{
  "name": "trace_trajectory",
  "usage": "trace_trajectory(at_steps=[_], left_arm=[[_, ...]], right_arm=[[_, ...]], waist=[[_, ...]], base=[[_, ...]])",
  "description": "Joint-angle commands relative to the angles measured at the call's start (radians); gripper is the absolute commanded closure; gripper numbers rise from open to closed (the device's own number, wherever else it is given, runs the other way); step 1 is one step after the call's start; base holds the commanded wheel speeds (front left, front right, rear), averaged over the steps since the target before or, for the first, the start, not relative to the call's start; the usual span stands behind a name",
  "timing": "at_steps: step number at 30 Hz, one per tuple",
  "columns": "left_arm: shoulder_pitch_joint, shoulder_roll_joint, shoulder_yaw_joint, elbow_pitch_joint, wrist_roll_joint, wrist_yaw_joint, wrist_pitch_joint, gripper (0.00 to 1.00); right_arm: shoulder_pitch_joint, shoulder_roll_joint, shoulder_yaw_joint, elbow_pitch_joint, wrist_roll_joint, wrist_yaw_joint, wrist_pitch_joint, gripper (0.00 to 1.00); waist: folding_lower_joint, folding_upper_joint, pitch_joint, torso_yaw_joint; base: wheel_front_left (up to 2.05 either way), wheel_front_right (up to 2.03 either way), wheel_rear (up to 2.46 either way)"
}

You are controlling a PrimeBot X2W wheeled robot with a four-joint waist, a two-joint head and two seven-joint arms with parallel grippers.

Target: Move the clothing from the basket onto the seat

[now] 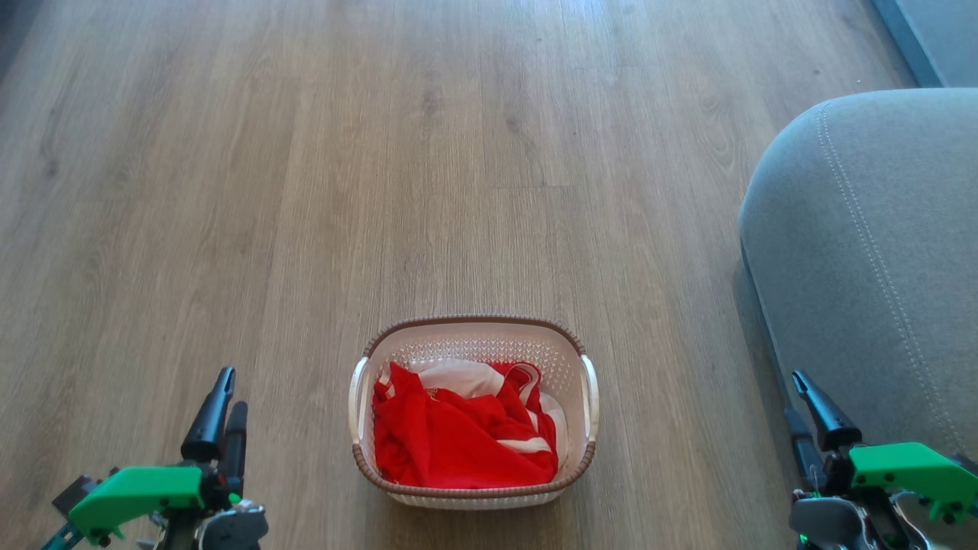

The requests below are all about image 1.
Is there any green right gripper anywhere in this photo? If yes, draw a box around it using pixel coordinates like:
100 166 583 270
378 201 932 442
785 370 978 550

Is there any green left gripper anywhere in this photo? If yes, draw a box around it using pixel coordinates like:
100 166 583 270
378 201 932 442
42 367 269 550

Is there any red and white garment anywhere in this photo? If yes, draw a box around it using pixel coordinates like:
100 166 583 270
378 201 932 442
372 359 570 490

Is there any grey fabric sofa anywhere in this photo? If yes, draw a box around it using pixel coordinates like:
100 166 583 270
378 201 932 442
739 88 978 468

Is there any white perforated laundry basket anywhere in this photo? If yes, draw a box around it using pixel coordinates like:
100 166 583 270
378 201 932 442
348 315 601 510

